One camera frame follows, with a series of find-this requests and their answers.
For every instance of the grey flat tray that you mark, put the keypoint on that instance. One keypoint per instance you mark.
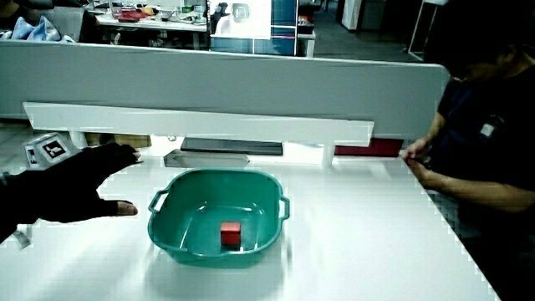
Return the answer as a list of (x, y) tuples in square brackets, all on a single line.
[(205, 159)]

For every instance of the black keyboard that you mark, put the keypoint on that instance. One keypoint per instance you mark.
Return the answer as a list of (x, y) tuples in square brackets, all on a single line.
[(230, 146)]

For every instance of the person's left forearm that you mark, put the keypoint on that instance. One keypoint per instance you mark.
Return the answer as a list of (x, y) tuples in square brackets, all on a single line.
[(6, 205)]

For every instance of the teal plastic basin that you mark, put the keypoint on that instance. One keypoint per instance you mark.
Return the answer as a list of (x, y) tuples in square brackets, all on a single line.
[(200, 217)]

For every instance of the grey desk partition panel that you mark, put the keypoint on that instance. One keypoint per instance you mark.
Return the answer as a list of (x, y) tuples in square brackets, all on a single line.
[(209, 83)]

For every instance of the red box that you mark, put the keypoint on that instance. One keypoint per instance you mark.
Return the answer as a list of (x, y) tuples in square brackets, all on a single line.
[(372, 148)]

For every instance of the red tray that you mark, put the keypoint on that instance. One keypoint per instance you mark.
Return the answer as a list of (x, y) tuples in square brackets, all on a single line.
[(131, 16)]

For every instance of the white metal rack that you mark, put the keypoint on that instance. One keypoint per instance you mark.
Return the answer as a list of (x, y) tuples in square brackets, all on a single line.
[(416, 29)]

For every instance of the grey office chair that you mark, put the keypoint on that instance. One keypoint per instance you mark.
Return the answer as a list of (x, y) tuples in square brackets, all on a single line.
[(67, 23)]

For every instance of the person's left hand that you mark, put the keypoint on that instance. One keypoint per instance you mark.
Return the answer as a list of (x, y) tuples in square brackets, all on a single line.
[(71, 188)]

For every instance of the white background table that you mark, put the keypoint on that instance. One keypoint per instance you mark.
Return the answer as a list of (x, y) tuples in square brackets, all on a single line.
[(167, 25)]

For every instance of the red block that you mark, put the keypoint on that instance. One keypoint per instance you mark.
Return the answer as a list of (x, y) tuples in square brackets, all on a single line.
[(230, 234)]

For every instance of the light blue cloth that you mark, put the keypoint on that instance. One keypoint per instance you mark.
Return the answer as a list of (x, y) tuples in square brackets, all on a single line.
[(37, 31)]

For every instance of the white desk shelf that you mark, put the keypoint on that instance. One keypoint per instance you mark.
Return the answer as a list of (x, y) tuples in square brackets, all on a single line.
[(188, 123)]

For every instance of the white and blue poster panel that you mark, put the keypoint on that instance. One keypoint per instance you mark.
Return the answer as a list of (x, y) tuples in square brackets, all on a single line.
[(259, 25)]

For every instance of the cardboard box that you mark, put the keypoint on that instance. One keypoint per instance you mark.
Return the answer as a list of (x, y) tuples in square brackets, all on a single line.
[(125, 140)]

